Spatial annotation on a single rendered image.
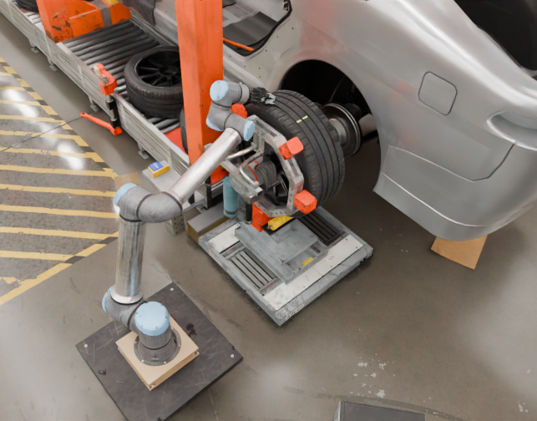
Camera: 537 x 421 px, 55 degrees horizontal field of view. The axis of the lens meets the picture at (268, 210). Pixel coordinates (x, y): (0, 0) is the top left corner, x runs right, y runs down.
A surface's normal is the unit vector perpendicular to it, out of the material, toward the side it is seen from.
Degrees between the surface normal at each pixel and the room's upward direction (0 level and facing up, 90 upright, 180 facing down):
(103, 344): 0
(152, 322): 5
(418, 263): 0
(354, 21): 81
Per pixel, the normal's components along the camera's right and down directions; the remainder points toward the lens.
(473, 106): -0.75, 0.47
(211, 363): 0.05, -0.67
